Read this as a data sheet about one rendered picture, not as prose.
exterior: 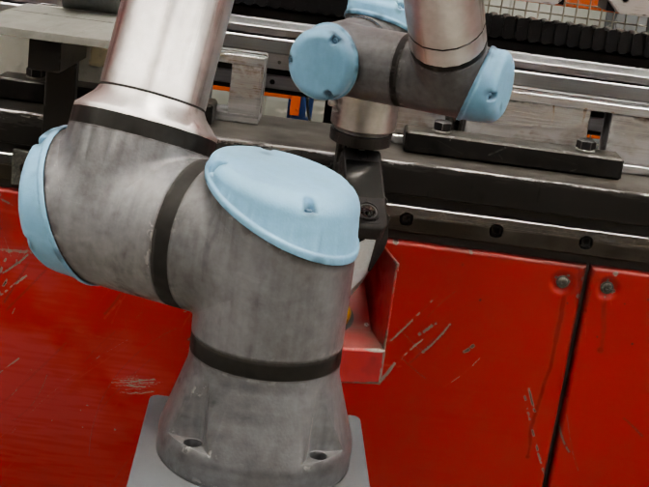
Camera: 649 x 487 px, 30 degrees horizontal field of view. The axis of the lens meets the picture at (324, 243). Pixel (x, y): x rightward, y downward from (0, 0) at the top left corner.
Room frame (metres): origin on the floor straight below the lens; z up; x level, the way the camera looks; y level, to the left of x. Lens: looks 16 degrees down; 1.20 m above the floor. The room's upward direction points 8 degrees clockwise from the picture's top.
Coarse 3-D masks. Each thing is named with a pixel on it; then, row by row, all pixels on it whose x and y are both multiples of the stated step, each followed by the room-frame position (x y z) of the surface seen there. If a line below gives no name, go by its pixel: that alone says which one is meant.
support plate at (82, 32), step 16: (0, 16) 1.52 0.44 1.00; (16, 16) 1.54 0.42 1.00; (32, 16) 1.56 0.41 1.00; (48, 16) 1.58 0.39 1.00; (64, 16) 1.60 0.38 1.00; (80, 16) 1.62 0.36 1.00; (96, 16) 1.65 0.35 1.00; (112, 16) 1.67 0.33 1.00; (0, 32) 1.43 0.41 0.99; (16, 32) 1.43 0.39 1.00; (32, 32) 1.43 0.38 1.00; (48, 32) 1.44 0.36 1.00; (64, 32) 1.45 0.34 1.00; (80, 32) 1.47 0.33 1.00; (96, 32) 1.49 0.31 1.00; (112, 32) 1.51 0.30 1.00
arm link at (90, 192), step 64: (128, 0) 0.94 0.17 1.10; (192, 0) 0.93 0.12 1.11; (128, 64) 0.91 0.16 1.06; (192, 64) 0.92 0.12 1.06; (64, 128) 0.94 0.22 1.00; (128, 128) 0.88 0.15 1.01; (192, 128) 0.90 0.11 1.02; (64, 192) 0.88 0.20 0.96; (128, 192) 0.86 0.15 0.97; (64, 256) 0.88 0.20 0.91; (128, 256) 0.85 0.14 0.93
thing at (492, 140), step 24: (408, 144) 1.63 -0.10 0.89; (432, 144) 1.63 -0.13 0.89; (456, 144) 1.63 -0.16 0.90; (480, 144) 1.63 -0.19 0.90; (504, 144) 1.63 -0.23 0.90; (528, 144) 1.65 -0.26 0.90; (552, 144) 1.67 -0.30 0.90; (552, 168) 1.63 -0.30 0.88; (576, 168) 1.63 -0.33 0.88; (600, 168) 1.63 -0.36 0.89
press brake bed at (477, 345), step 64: (0, 192) 1.56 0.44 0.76; (384, 192) 1.58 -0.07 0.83; (0, 256) 1.56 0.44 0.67; (448, 256) 1.56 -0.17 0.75; (512, 256) 1.57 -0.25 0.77; (576, 256) 1.58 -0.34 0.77; (640, 256) 1.57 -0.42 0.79; (0, 320) 1.56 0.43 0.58; (64, 320) 1.56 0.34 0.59; (128, 320) 1.56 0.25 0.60; (448, 320) 1.56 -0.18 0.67; (512, 320) 1.56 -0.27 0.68; (576, 320) 1.58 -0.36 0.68; (640, 320) 1.56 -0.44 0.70; (0, 384) 1.56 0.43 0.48; (64, 384) 1.56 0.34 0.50; (128, 384) 1.57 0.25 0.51; (384, 384) 1.56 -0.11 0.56; (448, 384) 1.56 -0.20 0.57; (512, 384) 1.56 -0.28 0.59; (576, 384) 1.56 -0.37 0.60; (640, 384) 1.56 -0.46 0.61; (0, 448) 1.56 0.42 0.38; (64, 448) 1.56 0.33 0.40; (128, 448) 1.56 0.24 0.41; (384, 448) 1.56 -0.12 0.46; (448, 448) 1.56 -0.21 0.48; (512, 448) 1.56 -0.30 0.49; (576, 448) 1.56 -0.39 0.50; (640, 448) 1.56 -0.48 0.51
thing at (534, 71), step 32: (0, 0) 1.94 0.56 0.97; (32, 0) 1.94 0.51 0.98; (256, 32) 1.94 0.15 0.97; (288, 32) 1.94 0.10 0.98; (224, 64) 1.94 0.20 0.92; (288, 64) 1.94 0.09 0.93; (544, 64) 1.94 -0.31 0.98; (576, 64) 1.99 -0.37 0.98; (608, 64) 2.06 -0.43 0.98; (608, 96) 1.94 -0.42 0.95; (640, 96) 1.94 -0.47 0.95
